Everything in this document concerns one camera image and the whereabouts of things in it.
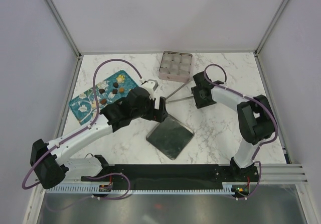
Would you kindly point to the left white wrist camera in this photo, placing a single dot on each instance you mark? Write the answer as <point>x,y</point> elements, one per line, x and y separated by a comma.
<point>150,86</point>

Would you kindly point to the teal floral tray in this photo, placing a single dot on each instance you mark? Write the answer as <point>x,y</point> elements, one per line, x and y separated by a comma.
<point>84,106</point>

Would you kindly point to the square tin lid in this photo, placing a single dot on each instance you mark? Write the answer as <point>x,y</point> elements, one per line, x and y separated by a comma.
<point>170,137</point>

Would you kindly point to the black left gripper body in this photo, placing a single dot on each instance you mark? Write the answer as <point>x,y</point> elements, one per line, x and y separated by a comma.
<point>150,113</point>

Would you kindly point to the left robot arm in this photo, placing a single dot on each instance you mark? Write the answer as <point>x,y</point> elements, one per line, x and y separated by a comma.
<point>48,160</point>

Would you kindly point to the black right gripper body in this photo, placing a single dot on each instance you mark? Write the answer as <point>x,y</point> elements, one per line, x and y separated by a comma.
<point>200,102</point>

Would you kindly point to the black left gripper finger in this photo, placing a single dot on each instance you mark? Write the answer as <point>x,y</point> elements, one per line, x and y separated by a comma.
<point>161,116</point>
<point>162,103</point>

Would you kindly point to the pink chocolate tin box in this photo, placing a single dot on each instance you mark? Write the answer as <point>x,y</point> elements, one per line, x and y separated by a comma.
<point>175,66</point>

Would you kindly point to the slotted cable duct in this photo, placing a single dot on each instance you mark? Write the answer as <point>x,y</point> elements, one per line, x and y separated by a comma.
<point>81,188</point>

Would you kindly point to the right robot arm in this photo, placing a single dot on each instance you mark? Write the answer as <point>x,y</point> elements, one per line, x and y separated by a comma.
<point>255,119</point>

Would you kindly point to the metal tongs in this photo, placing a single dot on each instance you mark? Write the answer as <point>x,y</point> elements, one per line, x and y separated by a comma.
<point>180,94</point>

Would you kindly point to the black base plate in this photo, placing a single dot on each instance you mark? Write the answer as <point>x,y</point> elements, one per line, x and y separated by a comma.
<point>176,176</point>

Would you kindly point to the dark teardrop chocolate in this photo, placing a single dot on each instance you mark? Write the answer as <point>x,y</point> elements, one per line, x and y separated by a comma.
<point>116,85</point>

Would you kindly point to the dark strawberry chocolate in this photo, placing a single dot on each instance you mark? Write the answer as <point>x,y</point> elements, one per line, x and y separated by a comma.
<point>101,91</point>

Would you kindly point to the caramel round fluted chocolate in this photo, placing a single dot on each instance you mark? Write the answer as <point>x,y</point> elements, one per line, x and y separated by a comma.
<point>121,90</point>

